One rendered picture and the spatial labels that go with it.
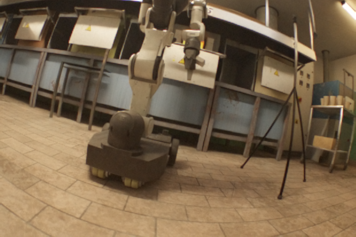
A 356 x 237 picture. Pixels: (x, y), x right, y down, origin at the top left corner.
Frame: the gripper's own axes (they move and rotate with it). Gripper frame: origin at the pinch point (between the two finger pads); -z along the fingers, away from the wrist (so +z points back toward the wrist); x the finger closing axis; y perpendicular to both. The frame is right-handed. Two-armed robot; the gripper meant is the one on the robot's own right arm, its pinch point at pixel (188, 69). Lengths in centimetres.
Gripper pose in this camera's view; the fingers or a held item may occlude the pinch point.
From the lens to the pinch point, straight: 84.3
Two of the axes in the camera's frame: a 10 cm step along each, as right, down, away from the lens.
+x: 1.3, 3.5, 9.3
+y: -9.8, -1.0, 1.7
